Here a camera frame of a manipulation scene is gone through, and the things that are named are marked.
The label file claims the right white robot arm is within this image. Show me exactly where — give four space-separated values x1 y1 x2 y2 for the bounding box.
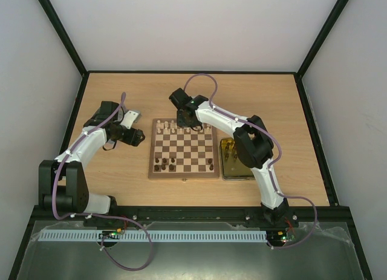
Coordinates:
169 88 288 227

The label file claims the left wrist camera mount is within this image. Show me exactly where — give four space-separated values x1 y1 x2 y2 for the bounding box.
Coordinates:
120 110 141 129

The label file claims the wooden chess board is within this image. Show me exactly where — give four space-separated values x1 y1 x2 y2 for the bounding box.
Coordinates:
148 119 220 180

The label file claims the purple cable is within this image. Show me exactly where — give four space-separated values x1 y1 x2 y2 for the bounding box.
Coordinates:
183 73 318 250
50 92 154 270

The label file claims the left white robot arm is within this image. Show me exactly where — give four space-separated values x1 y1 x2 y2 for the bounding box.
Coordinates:
39 101 145 217

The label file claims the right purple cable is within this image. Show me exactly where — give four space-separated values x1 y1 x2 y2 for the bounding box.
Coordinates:
183 73 318 250

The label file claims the silver tin lid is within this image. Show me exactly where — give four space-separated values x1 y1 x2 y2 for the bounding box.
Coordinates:
83 107 104 129

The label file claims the black enclosure frame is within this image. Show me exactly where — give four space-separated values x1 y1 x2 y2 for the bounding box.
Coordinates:
5 0 374 280

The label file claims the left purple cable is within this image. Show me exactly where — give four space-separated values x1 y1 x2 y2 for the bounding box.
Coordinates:
50 92 154 270

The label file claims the white slotted cable duct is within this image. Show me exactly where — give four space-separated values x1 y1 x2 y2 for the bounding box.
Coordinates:
38 229 267 243

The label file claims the gold tin with pieces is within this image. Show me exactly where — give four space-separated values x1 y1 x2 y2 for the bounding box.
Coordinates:
219 137 254 181

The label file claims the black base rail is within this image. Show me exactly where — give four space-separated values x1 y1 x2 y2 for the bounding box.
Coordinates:
28 206 354 230

